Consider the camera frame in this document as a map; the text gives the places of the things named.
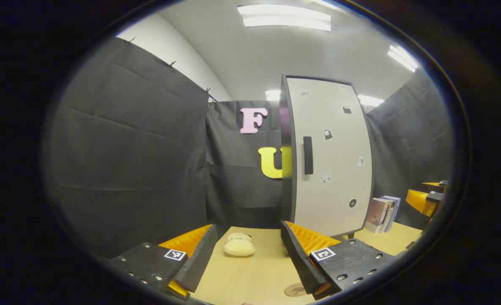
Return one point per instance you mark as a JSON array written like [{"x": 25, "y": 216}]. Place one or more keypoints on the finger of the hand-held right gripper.
[
  {"x": 438, "y": 185},
  {"x": 417, "y": 201}
]

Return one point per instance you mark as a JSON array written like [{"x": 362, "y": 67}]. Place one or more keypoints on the blue grey book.
[{"x": 396, "y": 209}]

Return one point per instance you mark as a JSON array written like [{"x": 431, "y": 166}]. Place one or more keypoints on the white spine book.
[{"x": 389, "y": 216}]

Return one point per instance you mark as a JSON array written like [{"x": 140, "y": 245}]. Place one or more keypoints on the white cabinet door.
[{"x": 339, "y": 161}]

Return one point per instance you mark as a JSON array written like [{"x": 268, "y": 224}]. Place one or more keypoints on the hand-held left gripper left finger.
[{"x": 199, "y": 262}]

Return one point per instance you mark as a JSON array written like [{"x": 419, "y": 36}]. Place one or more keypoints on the dark grey cabinet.
[{"x": 286, "y": 127}]

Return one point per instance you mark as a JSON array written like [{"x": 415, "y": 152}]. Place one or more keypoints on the round wooden coaster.
[{"x": 294, "y": 289}]

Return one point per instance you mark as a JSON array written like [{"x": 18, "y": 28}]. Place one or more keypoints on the large ceiling light panel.
[{"x": 284, "y": 18}]

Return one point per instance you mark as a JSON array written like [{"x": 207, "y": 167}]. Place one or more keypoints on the black backdrop cloth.
[{"x": 127, "y": 148}]

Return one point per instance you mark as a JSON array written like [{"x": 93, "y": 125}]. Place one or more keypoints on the cream plush toy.
[{"x": 239, "y": 247}]

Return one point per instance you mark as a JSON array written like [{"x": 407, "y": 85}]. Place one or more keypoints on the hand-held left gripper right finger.
[{"x": 299, "y": 262}]

